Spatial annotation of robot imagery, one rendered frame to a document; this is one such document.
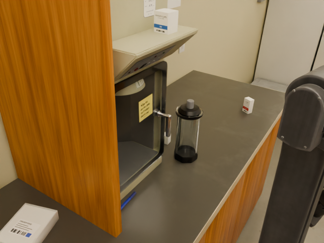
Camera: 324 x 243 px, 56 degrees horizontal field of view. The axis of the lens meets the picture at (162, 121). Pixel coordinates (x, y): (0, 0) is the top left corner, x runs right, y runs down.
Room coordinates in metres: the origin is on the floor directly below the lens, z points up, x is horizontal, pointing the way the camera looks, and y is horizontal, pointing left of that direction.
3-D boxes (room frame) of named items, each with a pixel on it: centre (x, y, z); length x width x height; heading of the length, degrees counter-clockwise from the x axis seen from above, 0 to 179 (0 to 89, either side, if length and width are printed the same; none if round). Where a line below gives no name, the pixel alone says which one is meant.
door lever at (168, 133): (0.96, -0.01, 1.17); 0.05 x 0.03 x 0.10; 58
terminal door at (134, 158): (0.88, 0.07, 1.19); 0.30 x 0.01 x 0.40; 148
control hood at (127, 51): (0.86, 0.03, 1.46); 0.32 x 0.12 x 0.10; 148
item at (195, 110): (1.07, -0.11, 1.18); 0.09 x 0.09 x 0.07
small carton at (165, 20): (0.91, 0.00, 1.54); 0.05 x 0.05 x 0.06; 54
